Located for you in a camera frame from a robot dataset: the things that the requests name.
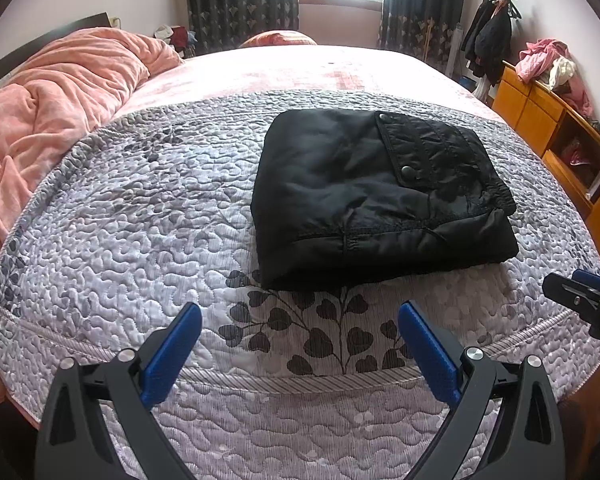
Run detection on pink fleece blanket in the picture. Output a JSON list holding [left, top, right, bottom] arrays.
[[0, 27, 186, 406]]

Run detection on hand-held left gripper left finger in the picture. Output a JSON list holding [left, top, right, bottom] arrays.
[[34, 302, 203, 480]]

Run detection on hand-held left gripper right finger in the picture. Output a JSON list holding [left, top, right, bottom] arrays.
[[397, 300, 567, 480]]

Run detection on grey quilted bedspread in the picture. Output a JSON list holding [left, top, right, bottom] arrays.
[[0, 89, 600, 480]]

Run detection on pink pillow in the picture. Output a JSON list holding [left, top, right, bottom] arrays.
[[239, 30, 319, 49]]

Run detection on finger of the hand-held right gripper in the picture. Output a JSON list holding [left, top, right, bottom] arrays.
[[541, 274, 600, 347], [571, 268, 600, 297]]

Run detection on dark patterned curtain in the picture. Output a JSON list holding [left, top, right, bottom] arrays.
[[183, 0, 301, 56], [378, 0, 466, 80]]

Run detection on heap of clothes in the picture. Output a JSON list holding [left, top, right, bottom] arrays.
[[152, 24, 199, 57]]

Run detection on dark hanging jackets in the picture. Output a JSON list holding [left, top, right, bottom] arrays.
[[460, 0, 513, 102]]

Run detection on dark wooden headboard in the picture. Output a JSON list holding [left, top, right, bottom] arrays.
[[0, 11, 112, 97]]

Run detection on red bag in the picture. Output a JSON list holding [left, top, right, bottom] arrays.
[[559, 139, 590, 167]]

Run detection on black jacket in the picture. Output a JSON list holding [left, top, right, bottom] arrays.
[[250, 109, 521, 292]]

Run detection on wooden cabinet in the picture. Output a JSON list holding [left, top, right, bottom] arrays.
[[491, 60, 600, 267]]

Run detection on pink clothes pile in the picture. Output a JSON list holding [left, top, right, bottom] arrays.
[[516, 38, 595, 117]]

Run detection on pink bed sheet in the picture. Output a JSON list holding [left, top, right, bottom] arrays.
[[115, 44, 503, 122]]

